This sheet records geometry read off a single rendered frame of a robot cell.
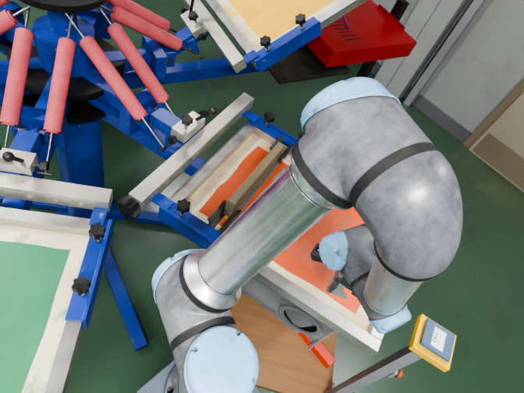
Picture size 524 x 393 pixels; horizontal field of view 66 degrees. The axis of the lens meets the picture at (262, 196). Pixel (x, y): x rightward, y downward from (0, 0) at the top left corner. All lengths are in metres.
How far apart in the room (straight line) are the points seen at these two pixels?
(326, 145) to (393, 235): 0.13
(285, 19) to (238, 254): 1.38
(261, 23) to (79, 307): 1.32
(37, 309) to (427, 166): 1.01
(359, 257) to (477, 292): 2.33
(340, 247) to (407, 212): 0.39
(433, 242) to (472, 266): 2.75
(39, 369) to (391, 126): 0.97
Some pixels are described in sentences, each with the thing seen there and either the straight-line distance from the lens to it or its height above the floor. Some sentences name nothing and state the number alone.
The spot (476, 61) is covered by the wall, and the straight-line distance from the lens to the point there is 3.94.
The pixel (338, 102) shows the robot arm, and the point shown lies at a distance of 0.50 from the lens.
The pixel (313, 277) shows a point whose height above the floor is 0.95.
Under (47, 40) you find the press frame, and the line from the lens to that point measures 1.62.
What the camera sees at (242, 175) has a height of 0.95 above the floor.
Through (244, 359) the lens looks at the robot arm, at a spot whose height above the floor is 1.43.
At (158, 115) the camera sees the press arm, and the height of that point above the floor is 1.04.
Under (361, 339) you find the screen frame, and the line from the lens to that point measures 1.28.
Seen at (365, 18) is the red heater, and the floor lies 1.10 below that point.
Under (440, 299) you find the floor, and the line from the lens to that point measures 2.90.
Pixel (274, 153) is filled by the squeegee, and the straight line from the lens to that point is 1.45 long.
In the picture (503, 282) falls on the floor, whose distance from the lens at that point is 3.33.
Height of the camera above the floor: 2.06
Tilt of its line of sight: 50 degrees down
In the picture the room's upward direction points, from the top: 24 degrees clockwise
